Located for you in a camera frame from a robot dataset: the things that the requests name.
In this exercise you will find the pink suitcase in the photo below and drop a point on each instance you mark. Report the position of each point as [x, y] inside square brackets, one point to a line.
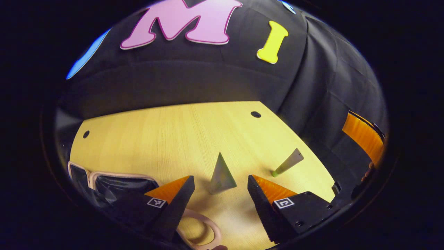
[118, 187]

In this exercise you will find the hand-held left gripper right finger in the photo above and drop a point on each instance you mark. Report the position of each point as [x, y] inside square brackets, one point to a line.
[263, 211]

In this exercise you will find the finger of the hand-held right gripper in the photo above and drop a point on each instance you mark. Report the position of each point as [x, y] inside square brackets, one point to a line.
[364, 139]

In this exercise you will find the wide green skincare tube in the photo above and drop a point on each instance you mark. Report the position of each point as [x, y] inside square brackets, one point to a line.
[222, 177]

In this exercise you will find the slim pale skincare tube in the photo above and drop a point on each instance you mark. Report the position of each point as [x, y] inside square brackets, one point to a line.
[288, 163]

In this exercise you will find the black table edge clamp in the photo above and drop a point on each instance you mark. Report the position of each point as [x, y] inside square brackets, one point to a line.
[336, 188]

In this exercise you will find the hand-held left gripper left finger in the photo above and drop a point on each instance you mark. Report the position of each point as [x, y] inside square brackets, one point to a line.
[178, 211]

